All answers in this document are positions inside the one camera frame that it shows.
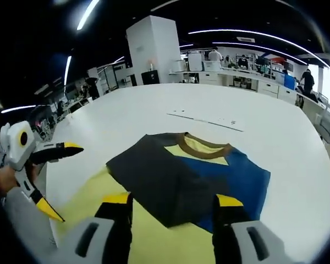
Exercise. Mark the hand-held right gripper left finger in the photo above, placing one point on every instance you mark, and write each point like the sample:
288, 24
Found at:
93, 239

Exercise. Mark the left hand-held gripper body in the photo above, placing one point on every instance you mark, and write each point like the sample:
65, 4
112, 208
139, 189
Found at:
17, 145

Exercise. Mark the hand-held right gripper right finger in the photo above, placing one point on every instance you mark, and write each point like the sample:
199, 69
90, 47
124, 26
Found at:
253, 242

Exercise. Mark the yellow garment with dark sleeves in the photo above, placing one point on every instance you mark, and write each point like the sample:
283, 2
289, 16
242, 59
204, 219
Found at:
181, 176

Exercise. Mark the white template strip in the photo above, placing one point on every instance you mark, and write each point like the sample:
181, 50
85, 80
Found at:
206, 121

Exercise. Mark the person's left hand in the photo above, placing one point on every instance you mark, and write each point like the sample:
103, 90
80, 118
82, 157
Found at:
8, 180

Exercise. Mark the short ceiling light strip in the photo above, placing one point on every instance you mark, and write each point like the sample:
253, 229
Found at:
67, 70
88, 13

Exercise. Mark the black cabinet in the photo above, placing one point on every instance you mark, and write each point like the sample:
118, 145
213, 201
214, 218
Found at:
149, 77

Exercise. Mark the white square column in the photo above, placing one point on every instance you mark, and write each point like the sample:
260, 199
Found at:
154, 46

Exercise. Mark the grey office chair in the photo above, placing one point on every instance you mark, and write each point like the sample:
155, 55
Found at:
327, 121

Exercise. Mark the long white counter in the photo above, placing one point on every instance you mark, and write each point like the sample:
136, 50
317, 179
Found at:
236, 81

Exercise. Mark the white appliance box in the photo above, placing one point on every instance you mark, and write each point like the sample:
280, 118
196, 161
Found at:
194, 61

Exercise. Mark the white plastic crate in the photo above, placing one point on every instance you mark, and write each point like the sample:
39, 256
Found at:
210, 66

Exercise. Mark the long curved ceiling light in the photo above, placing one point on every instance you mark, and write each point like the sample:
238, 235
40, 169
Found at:
258, 34

